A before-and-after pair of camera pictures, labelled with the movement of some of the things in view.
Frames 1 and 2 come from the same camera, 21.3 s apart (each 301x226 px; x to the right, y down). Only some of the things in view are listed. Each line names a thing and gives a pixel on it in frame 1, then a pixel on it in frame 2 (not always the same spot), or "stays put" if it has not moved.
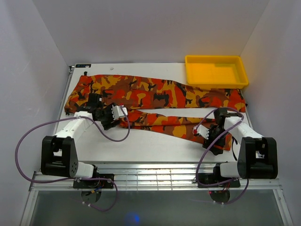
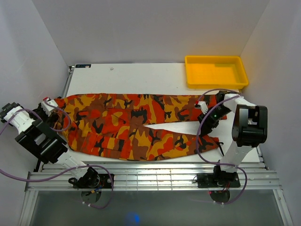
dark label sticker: (83, 65) stays put
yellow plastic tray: (216, 71) stays put
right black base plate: (207, 180) stays put
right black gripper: (216, 151) to (207, 126)
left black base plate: (96, 183) stays put
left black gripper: (107, 125) to (47, 118)
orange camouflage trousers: (163, 105) to (111, 126)
